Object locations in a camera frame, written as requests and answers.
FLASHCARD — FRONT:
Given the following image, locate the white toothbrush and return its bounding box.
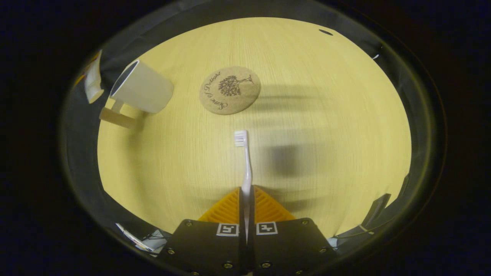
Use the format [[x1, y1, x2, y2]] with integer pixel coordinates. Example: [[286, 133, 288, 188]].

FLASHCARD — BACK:
[[234, 130, 254, 243]]

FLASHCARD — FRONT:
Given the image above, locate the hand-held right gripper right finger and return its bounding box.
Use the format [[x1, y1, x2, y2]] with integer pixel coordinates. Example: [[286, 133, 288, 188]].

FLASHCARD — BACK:
[[249, 185, 338, 276]]

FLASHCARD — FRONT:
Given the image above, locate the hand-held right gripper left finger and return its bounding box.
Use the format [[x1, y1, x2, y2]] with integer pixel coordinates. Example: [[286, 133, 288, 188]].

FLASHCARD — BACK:
[[157, 187, 247, 276]]

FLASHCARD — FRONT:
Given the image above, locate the white cup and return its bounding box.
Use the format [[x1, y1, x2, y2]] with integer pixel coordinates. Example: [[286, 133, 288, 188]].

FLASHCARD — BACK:
[[99, 59, 175, 130]]

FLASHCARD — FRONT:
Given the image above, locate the black backdrop cloth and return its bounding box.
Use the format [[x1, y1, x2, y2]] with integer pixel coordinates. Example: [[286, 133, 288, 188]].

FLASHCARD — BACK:
[[63, 2, 422, 154]]

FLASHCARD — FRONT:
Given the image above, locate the wooden desktop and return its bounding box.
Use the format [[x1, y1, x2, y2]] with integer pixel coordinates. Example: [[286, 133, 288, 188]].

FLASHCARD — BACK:
[[97, 17, 413, 240]]

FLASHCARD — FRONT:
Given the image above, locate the dark boxy object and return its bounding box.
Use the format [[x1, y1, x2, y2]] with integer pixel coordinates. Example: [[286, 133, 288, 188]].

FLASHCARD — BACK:
[[360, 174, 410, 231]]

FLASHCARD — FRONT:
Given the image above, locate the white sheet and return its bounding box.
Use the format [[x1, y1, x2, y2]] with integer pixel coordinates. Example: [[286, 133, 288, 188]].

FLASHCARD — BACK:
[[327, 225, 377, 250], [115, 222, 171, 254]]

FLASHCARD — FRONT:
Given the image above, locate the round cork coaster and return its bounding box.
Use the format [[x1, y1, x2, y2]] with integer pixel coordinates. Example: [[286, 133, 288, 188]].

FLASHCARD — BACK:
[[199, 66, 262, 115]]

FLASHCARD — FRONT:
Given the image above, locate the white toothpaste tube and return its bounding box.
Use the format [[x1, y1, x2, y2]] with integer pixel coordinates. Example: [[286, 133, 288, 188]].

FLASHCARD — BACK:
[[75, 49, 105, 105]]

